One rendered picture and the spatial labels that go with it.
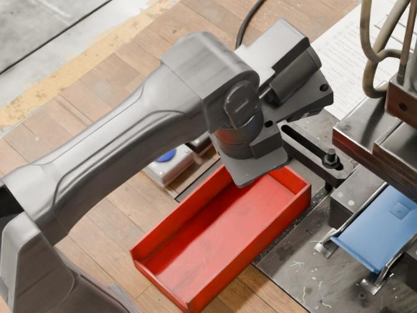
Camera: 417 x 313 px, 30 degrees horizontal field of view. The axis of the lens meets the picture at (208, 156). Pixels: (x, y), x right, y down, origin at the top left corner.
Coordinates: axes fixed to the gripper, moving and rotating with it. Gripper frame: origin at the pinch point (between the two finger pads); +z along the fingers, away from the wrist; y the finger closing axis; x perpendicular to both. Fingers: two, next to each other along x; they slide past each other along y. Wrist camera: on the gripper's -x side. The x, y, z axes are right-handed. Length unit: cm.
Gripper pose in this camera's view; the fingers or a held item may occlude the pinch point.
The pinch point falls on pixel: (251, 158)
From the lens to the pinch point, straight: 96.5
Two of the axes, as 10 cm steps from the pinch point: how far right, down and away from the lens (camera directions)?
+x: -8.9, 4.6, 0.1
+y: -4.3, -8.4, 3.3
